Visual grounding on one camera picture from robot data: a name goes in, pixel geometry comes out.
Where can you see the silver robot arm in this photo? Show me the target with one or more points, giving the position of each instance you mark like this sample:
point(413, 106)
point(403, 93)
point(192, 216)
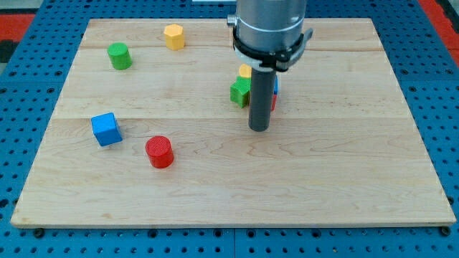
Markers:
point(269, 25)

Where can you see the green star block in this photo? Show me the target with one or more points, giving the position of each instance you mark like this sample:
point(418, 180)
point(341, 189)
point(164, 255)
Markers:
point(240, 91)

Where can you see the small red block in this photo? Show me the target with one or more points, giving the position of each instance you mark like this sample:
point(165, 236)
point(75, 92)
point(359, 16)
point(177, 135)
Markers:
point(274, 99)

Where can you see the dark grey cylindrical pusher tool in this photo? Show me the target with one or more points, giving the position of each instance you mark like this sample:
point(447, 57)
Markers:
point(261, 97)

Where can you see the small yellow block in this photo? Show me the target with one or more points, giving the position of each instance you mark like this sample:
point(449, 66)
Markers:
point(245, 71)

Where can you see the small blue block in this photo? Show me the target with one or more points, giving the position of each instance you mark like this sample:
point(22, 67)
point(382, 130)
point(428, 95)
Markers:
point(275, 89)

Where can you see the red cylinder block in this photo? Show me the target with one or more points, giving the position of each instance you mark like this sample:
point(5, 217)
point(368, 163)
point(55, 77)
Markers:
point(159, 151)

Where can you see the light wooden board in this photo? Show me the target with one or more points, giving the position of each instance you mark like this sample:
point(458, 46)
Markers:
point(342, 149)

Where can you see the yellow hexagon block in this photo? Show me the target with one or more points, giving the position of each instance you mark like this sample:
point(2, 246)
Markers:
point(174, 36)

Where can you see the blue cube block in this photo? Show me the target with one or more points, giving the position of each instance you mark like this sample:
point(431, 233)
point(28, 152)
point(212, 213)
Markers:
point(106, 129)

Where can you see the green cylinder block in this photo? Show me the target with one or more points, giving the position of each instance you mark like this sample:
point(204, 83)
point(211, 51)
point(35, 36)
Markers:
point(119, 56)

